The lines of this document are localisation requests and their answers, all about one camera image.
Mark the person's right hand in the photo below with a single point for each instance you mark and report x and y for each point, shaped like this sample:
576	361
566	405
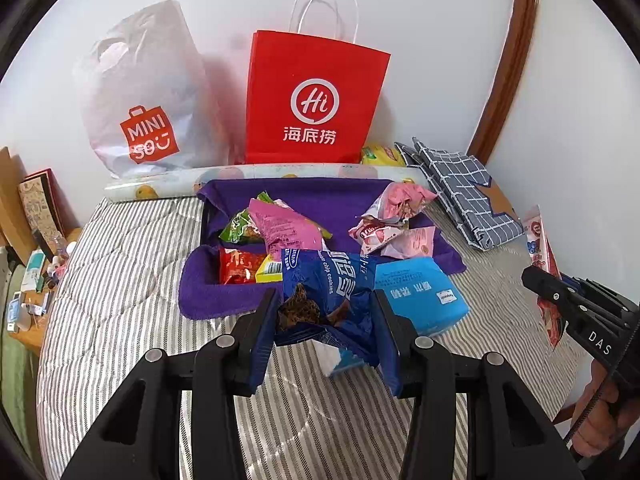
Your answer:
595	425

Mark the large pink snack packet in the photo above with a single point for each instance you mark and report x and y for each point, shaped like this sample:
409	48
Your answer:
400	200

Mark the wooden door frame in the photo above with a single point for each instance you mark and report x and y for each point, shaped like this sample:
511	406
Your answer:
515	60

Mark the blue tissue pack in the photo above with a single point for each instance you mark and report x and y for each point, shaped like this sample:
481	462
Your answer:
425	300

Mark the red paper bag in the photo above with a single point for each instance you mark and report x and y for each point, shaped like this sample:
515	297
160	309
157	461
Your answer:
315	70

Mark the striped mattress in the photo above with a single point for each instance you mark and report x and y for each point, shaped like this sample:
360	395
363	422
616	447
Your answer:
125	285

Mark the green blanket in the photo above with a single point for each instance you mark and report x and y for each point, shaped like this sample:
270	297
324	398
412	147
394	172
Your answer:
15	360

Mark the teal white box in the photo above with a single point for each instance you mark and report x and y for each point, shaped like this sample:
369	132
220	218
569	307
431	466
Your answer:
34	267

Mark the blue cookie packet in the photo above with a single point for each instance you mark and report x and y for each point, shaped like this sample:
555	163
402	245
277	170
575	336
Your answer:
325	275

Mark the red snack packet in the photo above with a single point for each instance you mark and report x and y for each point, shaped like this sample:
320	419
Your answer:
240	267

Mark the white blue box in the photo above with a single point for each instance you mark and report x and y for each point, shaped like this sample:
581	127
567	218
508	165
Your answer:
16	310

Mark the yellow bag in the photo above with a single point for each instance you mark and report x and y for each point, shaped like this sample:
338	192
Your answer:
382	156

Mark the green snack packet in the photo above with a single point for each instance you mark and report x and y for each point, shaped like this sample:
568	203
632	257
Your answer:
237	227

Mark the magenta snack packet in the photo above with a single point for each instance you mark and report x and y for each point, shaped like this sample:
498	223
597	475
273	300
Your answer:
285	230

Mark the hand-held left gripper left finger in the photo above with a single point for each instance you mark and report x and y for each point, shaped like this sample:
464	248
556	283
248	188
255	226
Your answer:
265	340

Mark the purple towel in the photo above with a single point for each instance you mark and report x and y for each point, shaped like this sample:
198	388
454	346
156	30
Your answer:
325	200

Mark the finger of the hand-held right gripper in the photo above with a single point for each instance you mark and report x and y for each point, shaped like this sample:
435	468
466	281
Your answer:
542	285
575	285

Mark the pink red white packet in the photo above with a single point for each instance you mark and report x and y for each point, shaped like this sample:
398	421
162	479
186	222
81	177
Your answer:
540	240

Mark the wooden headboard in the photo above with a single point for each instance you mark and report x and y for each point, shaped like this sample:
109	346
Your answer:
10	200

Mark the white plastic bag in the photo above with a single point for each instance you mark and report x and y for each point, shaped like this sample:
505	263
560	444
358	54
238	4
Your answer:
150	85

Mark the wooden nightstand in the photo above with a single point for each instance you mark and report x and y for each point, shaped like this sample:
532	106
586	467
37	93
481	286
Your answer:
30	337

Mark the wrapping paper roll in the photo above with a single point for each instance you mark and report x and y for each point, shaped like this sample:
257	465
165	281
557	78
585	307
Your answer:
150	187

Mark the folded checked cloth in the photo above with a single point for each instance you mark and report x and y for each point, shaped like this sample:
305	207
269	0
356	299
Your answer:
465	195

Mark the framed picture card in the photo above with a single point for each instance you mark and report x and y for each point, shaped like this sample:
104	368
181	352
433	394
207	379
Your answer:
37	205

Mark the group of small toiletries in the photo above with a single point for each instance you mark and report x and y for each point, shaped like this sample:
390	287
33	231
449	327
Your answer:
57	265

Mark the pale pink dotted packet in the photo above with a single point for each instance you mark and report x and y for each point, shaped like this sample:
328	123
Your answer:
415	242

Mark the small pink snack packet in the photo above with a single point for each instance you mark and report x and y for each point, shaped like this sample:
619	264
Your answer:
372	237

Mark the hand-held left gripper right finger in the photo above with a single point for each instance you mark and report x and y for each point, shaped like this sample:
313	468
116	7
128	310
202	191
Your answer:
387	345

